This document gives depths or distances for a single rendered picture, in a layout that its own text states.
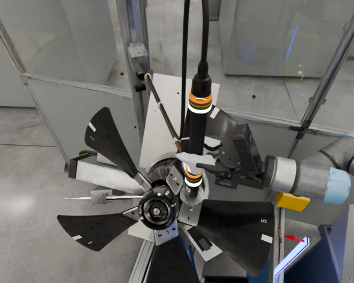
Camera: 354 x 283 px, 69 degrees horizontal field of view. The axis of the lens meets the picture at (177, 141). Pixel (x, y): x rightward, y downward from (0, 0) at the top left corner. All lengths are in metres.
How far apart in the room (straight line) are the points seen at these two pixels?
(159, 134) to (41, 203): 1.62
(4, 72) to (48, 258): 1.82
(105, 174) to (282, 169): 0.66
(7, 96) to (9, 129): 0.37
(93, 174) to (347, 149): 0.82
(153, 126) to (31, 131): 2.17
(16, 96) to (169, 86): 2.44
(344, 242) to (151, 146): 0.74
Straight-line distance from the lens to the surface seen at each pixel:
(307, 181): 0.60
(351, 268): 1.08
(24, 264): 2.29
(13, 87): 3.20
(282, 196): 1.09
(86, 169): 1.06
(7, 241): 2.43
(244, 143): 0.51
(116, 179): 1.01
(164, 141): 1.04
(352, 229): 1.04
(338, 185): 0.62
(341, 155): 0.73
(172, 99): 1.02
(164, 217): 0.80
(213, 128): 0.75
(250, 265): 0.86
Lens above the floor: 1.94
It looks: 48 degrees down
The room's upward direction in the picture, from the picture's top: straight up
